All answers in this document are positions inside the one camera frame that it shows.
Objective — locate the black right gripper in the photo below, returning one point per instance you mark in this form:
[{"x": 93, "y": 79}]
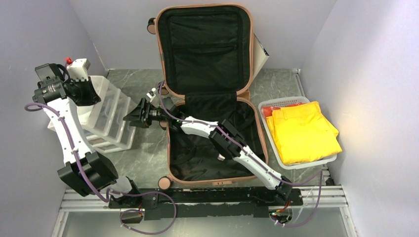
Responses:
[{"x": 136, "y": 117}]

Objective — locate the white plastic drawer organizer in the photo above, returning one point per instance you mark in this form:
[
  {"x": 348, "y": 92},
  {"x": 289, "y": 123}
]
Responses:
[{"x": 103, "y": 122}]

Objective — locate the pink hard-shell suitcase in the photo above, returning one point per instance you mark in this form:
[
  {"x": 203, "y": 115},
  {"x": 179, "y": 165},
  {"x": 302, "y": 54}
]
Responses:
[{"x": 207, "y": 60}]

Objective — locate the red garment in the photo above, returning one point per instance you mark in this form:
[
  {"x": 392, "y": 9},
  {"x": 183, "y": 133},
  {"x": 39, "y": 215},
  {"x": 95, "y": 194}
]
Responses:
[{"x": 268, "y": 110}]

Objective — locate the white plastic mesh basket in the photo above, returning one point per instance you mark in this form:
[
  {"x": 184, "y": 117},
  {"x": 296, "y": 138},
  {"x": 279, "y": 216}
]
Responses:
[{"x": 298, "y": 134}]

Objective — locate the yellow garment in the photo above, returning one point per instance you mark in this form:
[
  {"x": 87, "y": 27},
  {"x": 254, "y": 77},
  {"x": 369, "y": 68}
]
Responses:
[{"x": 302, "y": 131}]

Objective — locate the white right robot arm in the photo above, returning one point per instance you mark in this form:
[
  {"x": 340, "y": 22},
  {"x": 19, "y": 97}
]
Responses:
[{"x": 226, "y": 139}]

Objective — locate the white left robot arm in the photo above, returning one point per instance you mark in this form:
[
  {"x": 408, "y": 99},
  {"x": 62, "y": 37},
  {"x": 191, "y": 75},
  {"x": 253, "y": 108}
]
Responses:
[{"x": 61, "y": 90}]

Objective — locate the black suitcase wheel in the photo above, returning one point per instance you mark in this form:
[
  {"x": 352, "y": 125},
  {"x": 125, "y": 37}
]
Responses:
[{"x": 164, "y": 183}]

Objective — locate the white flat board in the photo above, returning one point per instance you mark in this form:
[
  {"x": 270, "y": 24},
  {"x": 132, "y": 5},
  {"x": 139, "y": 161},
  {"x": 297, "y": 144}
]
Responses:
[{"x": 260, "y": 56}]

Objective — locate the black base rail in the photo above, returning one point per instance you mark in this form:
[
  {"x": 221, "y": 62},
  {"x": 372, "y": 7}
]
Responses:
[{"x": 257, "y": 202}]

